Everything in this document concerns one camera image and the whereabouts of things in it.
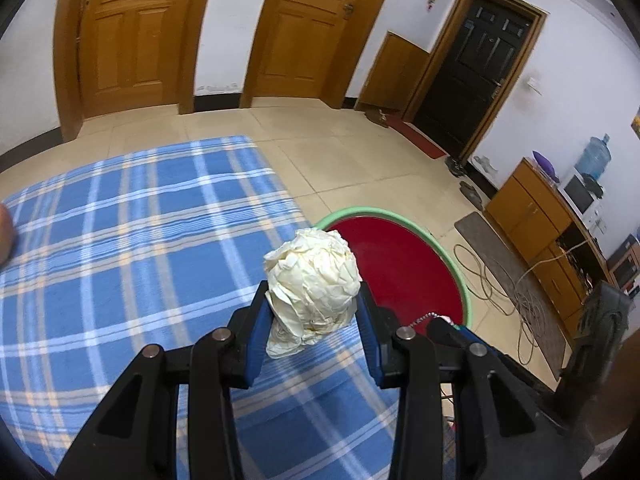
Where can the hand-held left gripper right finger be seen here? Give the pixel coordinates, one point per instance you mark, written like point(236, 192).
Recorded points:
point(369, 335)

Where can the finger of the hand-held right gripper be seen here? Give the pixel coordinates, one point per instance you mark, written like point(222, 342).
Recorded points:
point(442, 330)

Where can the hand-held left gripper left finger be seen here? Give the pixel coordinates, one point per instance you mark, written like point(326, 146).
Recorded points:
point(257, 335)

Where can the red basin with green rim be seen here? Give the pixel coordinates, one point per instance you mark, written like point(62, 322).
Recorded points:
point(400, 265)

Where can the cream paper ball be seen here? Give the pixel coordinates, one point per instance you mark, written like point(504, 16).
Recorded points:
point(315, 280)

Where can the grey floor mat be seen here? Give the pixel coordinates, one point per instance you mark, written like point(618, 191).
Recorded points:
point(500, 265)

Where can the brown countertop appliance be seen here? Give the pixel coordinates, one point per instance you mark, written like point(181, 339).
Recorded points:
point(627, 265)

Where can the blue plaid blanket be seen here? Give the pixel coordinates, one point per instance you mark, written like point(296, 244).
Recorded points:
point(150, 260)

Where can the grey shoe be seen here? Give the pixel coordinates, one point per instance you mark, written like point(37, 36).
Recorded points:
point(471, 194)

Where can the wooden cabinet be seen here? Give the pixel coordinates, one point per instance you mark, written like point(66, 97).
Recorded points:
point(530, 210)

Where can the dark shoes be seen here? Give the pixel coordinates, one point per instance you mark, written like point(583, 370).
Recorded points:
point(456, 166)

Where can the white microwave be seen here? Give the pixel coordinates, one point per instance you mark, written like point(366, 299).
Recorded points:
point(577, 195)

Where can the purple cloth bundle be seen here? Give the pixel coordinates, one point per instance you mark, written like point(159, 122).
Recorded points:
point(546, 166)

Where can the red doormat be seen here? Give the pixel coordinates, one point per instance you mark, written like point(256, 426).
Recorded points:
point(417, 137)

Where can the blue water bottle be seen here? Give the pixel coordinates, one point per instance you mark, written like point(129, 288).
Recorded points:
point(594, 157)

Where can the brown slippers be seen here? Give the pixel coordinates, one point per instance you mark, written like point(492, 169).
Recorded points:
point(376, 117)

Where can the black door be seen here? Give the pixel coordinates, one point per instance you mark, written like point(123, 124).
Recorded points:
point(480, 70)

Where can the apple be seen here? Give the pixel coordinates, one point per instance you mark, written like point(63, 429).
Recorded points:
point(5, 235)

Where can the wooden panel door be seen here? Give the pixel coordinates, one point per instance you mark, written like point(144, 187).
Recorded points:
point(305, 35)
point(130, 40)

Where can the yellow wall picture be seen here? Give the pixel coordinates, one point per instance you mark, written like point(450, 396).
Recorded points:
point(636, 124)

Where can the low wooden wall panel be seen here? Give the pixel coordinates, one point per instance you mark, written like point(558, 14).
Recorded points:
point(395, 75)

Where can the white wall switch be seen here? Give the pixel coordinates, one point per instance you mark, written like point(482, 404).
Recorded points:
point(534, 85)

